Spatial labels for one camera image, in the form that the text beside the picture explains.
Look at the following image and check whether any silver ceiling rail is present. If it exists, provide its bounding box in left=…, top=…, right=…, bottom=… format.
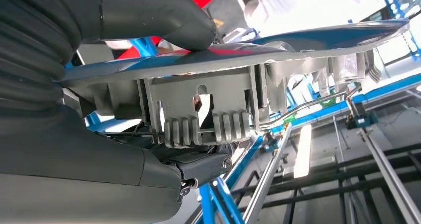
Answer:
left=347, top=97, right=421, bottom=224
left=243, top=124, right=293, bottom=224

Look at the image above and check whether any long white light strip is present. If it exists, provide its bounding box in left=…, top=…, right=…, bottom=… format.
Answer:
left=293, top=124, right=312, bottom=179

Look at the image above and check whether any blue metal shelf rack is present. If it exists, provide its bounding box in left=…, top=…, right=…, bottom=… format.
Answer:
left=64, top=0, right=421, bottom=224

